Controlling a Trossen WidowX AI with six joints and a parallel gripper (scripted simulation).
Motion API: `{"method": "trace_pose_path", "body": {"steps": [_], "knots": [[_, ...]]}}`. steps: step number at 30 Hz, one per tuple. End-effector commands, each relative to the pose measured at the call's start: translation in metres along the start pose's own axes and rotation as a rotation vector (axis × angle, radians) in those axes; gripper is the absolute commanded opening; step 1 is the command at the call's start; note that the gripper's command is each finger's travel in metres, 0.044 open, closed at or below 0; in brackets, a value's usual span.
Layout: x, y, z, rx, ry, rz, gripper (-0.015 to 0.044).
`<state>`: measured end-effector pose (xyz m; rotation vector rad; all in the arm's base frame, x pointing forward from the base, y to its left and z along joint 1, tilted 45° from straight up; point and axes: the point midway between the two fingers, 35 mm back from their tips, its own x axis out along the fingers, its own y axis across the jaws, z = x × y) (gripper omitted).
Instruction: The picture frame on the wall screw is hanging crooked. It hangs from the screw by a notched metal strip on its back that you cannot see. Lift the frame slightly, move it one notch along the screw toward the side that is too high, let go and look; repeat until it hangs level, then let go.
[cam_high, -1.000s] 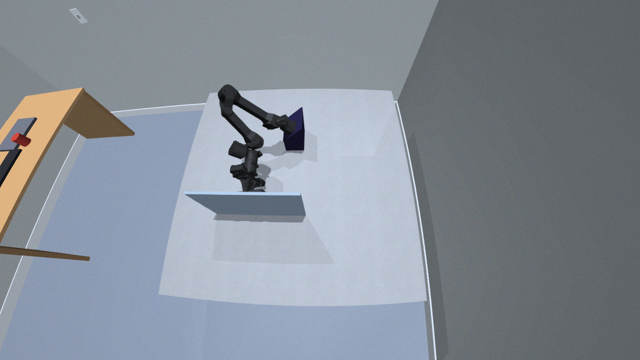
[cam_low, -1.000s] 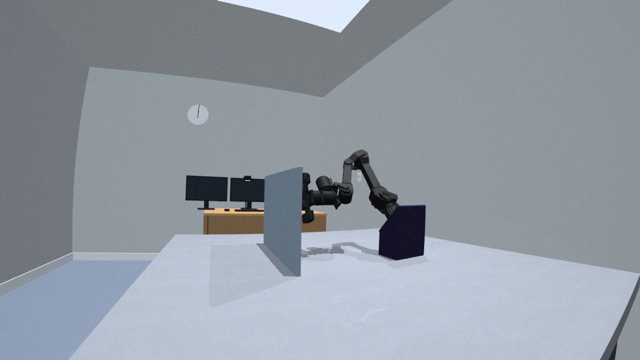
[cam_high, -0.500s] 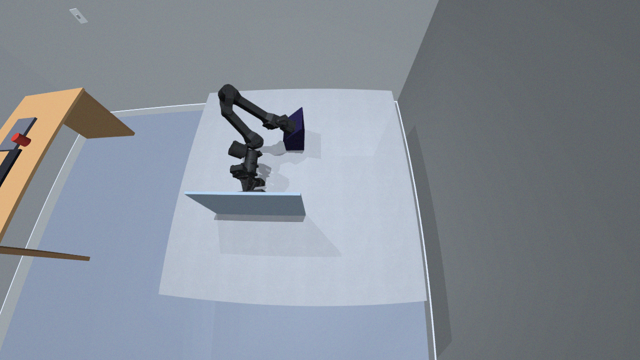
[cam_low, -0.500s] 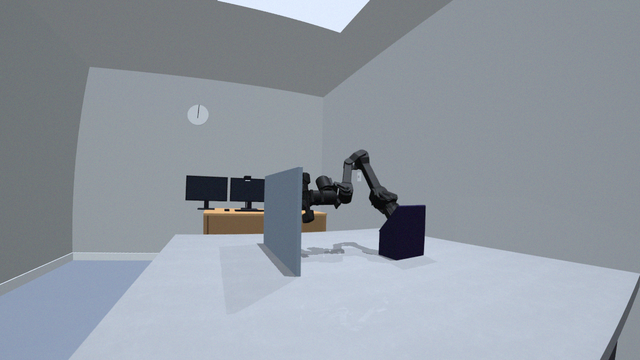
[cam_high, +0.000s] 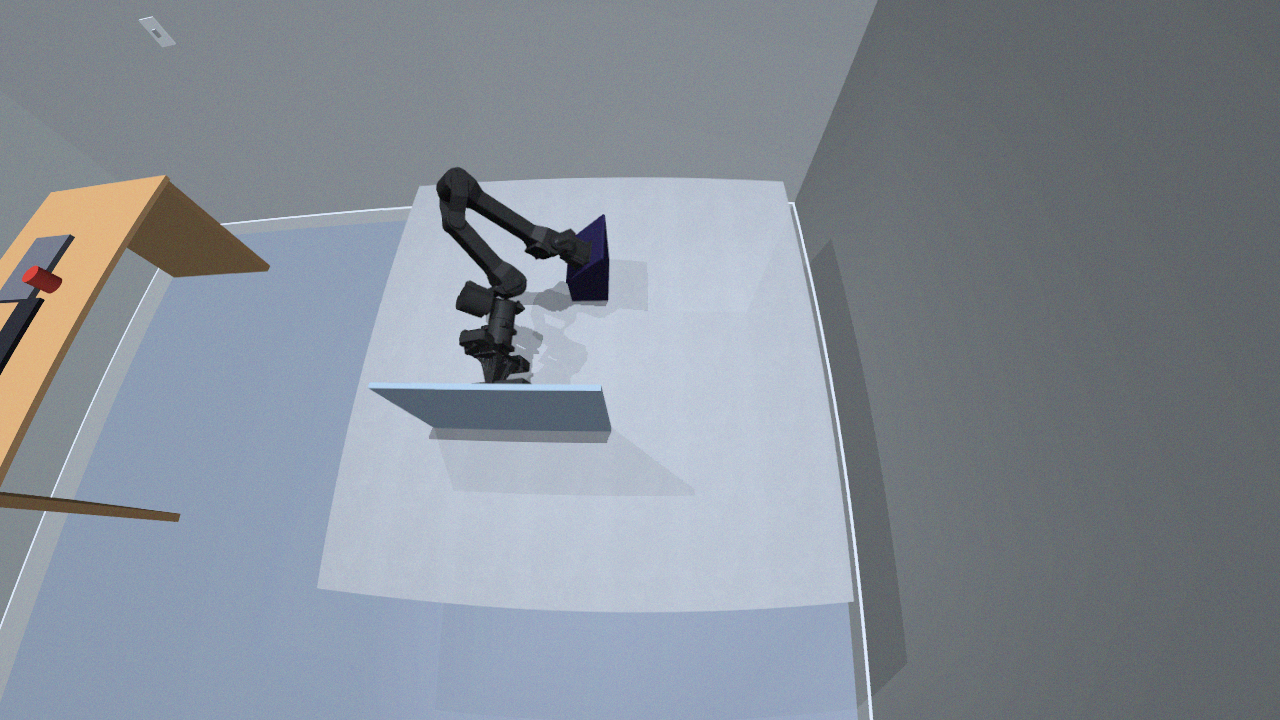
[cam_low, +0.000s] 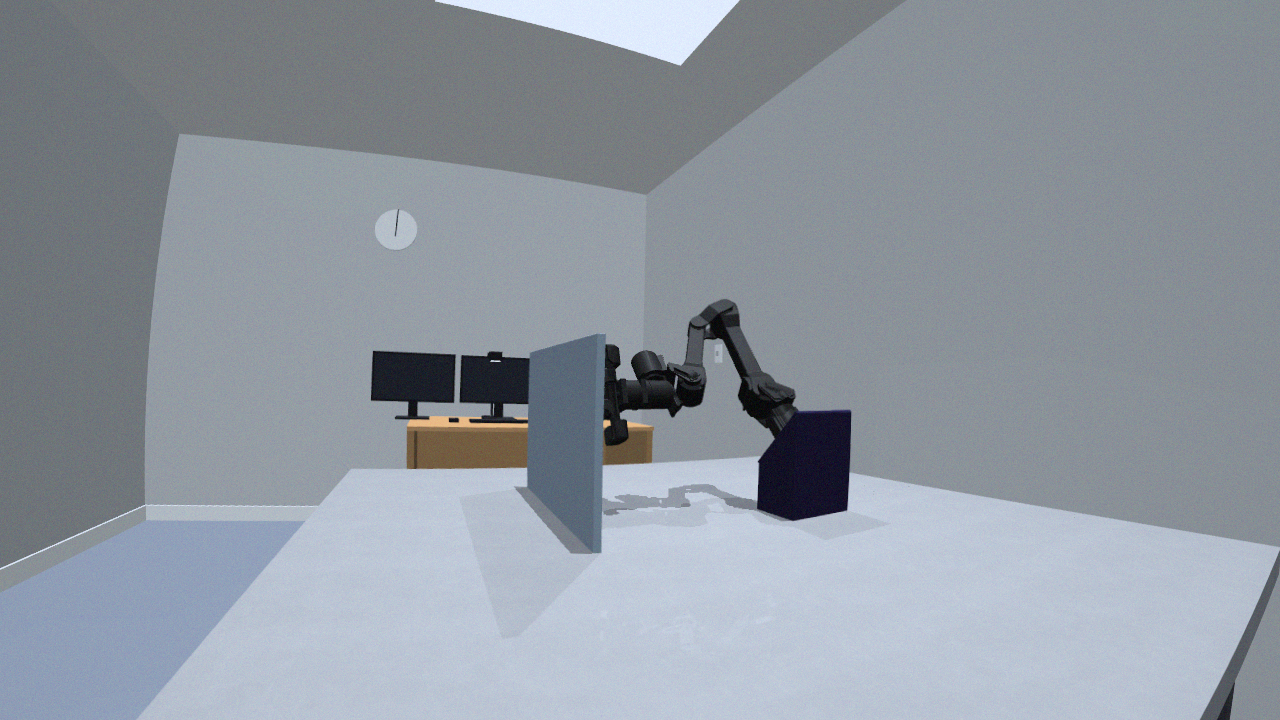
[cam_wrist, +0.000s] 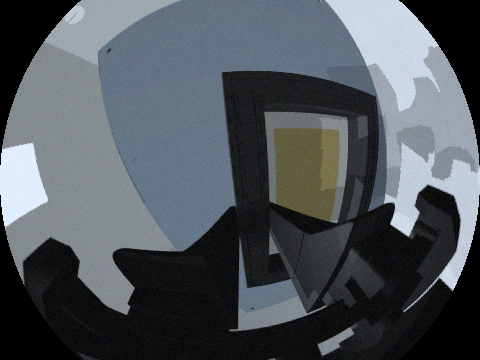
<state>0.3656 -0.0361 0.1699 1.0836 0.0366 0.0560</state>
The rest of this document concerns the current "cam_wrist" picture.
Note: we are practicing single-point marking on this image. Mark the black picture frame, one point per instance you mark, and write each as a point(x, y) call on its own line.
point(299, 141)

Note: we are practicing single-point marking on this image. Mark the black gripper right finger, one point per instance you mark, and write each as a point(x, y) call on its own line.
point(314, 250)

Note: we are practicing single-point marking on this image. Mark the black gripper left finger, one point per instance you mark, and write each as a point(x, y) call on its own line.
point(210, 266)

